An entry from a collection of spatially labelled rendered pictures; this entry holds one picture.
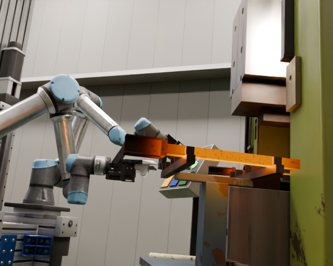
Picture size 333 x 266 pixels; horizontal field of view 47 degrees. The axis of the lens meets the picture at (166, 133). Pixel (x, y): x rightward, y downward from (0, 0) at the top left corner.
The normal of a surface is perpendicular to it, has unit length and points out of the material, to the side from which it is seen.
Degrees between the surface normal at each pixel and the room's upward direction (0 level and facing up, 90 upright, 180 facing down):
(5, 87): 90
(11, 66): 90
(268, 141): 90
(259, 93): 90
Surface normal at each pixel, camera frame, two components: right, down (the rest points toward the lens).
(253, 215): 0.04, -0.23
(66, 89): 0.49, -0.25
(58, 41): -0.34, -0.25
